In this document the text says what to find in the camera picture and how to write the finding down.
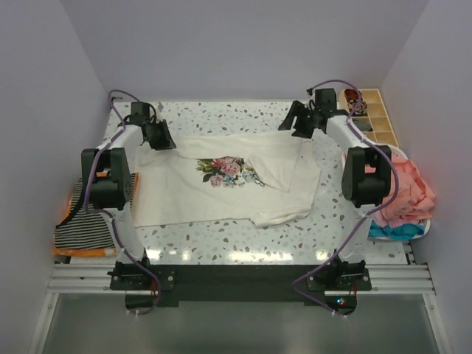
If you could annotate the pink black rolled socks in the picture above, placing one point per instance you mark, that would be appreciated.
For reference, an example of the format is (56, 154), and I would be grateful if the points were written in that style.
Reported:
(360, 109)

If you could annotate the salmon orange garment in basket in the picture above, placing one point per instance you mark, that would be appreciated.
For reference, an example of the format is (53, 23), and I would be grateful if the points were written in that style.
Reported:
(415, 200)

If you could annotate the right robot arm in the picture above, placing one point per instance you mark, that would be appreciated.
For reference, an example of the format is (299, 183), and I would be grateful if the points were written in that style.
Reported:
(348, 259)

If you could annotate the red black rolled socks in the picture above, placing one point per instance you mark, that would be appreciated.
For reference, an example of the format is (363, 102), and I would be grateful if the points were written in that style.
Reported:
(352, 95)

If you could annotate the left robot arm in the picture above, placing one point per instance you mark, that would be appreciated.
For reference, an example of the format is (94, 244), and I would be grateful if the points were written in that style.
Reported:
(108, 191)

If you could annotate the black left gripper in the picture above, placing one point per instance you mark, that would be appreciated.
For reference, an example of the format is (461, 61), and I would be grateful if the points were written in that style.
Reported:
(167, 142)

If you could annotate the teal garment in basket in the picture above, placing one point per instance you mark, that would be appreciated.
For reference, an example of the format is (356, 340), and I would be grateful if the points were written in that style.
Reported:
(406, 231)

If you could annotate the aluminium table frame rail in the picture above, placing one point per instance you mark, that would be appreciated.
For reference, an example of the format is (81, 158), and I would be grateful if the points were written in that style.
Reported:
(377, 279)

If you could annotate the black white striped folded shirt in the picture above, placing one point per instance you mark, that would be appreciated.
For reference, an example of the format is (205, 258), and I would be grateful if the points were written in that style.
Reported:
(83, 221)

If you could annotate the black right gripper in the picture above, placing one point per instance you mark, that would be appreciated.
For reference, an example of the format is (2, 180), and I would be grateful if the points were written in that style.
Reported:
(299, 110)

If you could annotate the white floral print t-shirt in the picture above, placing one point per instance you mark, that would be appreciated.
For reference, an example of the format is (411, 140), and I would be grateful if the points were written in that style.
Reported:
(266, 178)

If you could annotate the grey rolled socks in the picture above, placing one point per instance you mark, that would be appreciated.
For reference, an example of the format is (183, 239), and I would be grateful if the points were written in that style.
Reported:
(363, 126)

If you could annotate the wooden compartment organizer box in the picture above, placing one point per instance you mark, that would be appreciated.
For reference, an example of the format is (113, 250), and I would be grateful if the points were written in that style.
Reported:
(378, 118)

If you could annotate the white plastic laundry basket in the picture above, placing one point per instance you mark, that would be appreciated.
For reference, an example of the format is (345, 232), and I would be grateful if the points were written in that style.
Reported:
(416, 236)

